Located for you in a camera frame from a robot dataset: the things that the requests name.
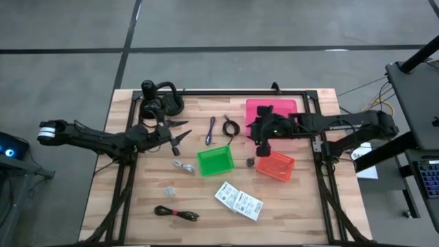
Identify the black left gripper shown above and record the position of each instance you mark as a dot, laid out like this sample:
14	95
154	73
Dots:
166	134

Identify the white power adapter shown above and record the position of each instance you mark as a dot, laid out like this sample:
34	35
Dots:
169	191

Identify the black stand pole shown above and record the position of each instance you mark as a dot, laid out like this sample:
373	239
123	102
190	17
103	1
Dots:
418	56

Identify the computer case with blue light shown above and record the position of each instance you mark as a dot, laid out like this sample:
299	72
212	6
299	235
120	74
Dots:
12	145

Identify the silver metal bracket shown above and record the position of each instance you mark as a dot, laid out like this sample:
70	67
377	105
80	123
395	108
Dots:
316	145

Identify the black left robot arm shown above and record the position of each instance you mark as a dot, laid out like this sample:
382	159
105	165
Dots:
103	140

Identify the black side desk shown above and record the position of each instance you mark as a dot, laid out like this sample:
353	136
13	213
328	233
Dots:
387	154

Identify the black table clamp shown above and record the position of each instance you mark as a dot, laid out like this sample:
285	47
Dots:
276	87

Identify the black side stand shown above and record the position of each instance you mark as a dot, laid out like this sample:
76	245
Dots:
20	171

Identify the black power adapter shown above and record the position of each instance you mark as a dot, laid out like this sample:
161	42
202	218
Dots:
250	162

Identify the orange plastic basket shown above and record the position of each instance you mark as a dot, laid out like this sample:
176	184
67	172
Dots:
276	166

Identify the white paper sheet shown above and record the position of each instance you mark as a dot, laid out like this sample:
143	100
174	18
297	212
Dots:
367	171

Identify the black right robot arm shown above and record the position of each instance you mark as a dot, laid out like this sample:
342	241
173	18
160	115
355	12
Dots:
343	125

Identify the white paper packets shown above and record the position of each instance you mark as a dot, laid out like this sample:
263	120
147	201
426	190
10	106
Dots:
248	206

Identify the black gooseneck desk lamp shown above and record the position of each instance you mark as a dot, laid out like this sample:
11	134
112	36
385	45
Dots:
173	104

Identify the computer keyboard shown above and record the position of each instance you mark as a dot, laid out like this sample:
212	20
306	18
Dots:
430	178

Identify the green plastic basket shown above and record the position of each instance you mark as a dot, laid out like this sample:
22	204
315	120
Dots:
216	161

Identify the pink plastic bin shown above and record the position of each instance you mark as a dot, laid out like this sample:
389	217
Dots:
284	106

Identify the grey closed laptop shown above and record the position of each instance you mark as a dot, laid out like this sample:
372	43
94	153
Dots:
415	103

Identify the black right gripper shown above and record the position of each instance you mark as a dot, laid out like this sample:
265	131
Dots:
274	127

